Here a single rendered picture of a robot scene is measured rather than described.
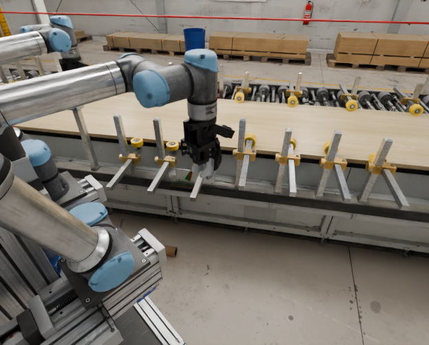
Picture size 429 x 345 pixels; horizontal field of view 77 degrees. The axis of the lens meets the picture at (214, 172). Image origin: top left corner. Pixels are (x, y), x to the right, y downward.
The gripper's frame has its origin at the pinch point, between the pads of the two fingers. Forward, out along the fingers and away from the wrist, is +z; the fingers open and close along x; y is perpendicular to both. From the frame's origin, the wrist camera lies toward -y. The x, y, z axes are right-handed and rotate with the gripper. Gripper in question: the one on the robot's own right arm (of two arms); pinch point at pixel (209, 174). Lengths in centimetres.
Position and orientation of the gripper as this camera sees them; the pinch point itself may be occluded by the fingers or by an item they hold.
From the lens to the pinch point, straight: 81.5
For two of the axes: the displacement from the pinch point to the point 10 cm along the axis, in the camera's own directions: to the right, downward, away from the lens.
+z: 0.0, 8.0, 6.0
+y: -7.1, 4.2, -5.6
